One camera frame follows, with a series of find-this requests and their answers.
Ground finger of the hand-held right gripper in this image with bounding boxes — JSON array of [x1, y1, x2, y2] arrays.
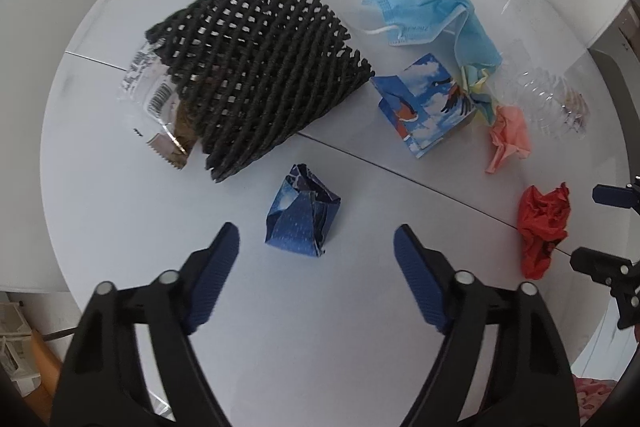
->
[[570, 247, 640, 331], [592, 177, 640, 208]]

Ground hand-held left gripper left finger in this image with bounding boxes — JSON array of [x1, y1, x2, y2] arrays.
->
[[49, 222, 241, 427]]

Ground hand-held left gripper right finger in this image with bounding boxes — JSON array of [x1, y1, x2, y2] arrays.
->
[[393, 224, 581, 427]]

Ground red paper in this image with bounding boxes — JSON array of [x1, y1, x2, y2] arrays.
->
[[517, 182, 571, 280]]

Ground dark blue paper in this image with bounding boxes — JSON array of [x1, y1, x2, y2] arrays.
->
[[265, 163, 343, 260]]

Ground clear plastic bottle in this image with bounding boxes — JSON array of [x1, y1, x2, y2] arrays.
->
[[495, 67, 592, 142]]

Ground pink crumpled paper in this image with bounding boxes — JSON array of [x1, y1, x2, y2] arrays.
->
[[485, 105, 532, 174]]

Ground brown snack wrapper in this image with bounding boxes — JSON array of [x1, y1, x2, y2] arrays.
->
[[145, 99, 207, 170]]

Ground pink patterned cloth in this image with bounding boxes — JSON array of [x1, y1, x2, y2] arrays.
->
[[574, 376, 618, 427]]

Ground sky print paper box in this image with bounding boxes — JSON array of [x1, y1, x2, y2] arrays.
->
[[371, 53, 476, 159]]

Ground yellow crumpled paper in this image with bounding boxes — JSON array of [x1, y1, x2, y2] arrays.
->
[[459, 63, 501, 126]]

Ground white plastic crate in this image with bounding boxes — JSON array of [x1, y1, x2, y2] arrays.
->
[[0, 301, 37, 379]]

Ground clear barcode plastic packaging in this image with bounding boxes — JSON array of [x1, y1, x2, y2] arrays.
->
[[116, 38, 201, 148]]

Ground black foam net sleeve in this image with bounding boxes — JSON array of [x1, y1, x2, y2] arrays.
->
[[144, 0, 376, 182]]

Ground blue face mask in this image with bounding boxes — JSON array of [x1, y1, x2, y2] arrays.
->
[[344, 0, 504, 72]]

